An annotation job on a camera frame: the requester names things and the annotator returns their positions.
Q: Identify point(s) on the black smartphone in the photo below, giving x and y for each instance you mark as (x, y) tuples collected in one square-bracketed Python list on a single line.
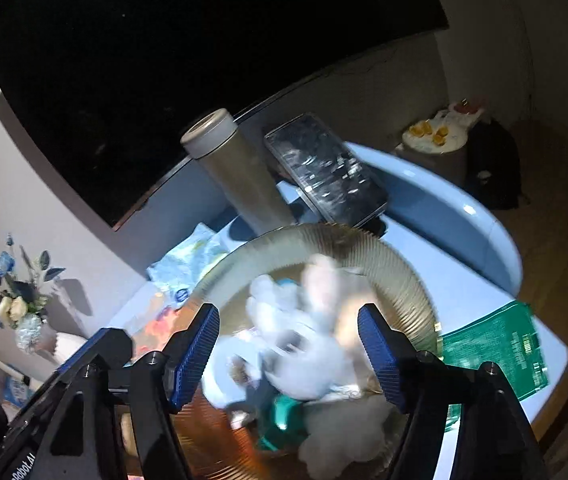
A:
[(324, 170)]

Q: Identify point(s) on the silver thermos bottle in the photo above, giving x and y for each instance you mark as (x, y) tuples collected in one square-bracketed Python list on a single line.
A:
[(244, 180)]

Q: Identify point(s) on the blue plaid fabric bow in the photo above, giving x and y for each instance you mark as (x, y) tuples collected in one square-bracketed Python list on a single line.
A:
[(229, 360)]

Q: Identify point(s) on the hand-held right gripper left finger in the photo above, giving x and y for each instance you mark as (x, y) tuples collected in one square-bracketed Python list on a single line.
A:
[(193, 355)]

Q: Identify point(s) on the grey-blue plush bunny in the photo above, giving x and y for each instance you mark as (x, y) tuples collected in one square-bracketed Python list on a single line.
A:
[(314, 350)]

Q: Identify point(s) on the teal item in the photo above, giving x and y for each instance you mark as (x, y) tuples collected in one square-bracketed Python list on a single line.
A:
[(284, 410)]

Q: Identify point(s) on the dark blue cloth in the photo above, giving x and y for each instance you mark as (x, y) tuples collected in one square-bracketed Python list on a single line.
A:
[(259, 392)]

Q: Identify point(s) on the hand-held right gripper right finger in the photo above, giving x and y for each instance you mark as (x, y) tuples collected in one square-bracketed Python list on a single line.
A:
[(380, 355)]

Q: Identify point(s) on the green printed packet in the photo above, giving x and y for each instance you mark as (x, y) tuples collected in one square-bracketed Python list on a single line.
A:
[(494, 350)]

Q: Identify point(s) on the white ribbed vase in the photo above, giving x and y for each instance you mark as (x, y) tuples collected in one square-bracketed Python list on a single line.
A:
[(68, 347)]

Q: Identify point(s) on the blue and white artificial flowers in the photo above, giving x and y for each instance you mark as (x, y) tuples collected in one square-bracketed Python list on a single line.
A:
[(13, 305)]

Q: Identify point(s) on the white plush toy blue bow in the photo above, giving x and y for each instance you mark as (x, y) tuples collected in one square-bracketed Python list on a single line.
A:
[(344, 435)]

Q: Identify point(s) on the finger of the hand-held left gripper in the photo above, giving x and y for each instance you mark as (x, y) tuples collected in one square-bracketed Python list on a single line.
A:
[(113, 350)]

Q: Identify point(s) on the round side stool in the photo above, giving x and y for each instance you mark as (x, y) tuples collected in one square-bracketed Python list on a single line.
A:
[(434, 165)]

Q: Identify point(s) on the black backpack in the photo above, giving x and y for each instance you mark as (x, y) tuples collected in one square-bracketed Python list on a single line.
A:
[(494, 165)]

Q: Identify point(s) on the ribbed amber glass bowl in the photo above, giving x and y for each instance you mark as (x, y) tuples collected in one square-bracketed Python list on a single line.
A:
[(389, 260)]

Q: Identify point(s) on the light blue printed packet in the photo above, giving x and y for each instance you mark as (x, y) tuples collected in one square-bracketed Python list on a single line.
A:
[(188, 260)]

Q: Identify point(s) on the blue tissue packet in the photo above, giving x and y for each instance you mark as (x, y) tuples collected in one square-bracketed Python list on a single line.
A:
[(16, 390)]

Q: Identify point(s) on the white plate of fruit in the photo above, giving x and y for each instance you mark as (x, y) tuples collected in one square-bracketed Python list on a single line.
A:
[(434, 135)]

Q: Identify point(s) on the black television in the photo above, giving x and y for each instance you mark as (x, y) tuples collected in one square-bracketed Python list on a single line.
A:
[(163, 60)]

